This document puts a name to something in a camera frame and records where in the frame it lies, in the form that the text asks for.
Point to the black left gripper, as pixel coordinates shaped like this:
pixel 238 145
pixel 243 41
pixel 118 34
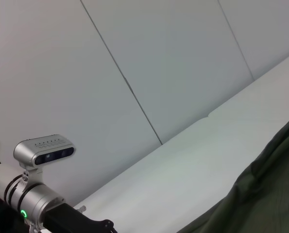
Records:
pixel 69 218

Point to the dark green shirt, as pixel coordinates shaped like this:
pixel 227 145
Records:
pixel 256 194

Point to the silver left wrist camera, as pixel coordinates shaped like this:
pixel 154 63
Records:
pixel 30 150

